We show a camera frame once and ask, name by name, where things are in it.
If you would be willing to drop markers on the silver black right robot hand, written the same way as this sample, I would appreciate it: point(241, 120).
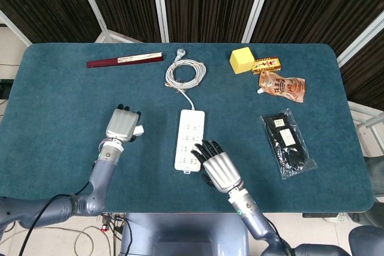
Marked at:
point(220, 170)

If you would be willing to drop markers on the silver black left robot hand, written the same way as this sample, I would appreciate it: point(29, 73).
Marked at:
point(121, 124)

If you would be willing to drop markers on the white plug adapter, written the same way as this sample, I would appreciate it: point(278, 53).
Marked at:
point(139, 130)

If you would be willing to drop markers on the white power strip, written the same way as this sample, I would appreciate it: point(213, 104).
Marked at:
point(189, 124)

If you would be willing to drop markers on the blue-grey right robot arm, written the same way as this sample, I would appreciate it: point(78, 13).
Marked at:
point(255, 223)

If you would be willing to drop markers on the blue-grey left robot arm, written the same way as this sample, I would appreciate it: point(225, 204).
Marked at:
point(100, 175)

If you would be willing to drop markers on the dark red folded fan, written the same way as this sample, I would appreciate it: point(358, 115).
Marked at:
point(102, 63)

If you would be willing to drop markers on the teal table cloth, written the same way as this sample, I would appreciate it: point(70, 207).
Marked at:
point(60, 103)

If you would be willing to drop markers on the black item in clear bag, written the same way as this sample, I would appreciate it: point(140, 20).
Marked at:
point(288, 148)

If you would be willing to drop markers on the blue-grey robot torso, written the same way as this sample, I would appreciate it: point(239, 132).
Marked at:
point(186, 235)

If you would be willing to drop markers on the orange spout pouch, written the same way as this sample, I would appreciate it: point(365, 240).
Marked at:
point(285, 88)

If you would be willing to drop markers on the yellow foam cube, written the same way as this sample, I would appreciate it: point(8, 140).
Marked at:
point(241, 61)

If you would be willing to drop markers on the yellow red small carton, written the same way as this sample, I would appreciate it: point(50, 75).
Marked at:
point(270, 64)

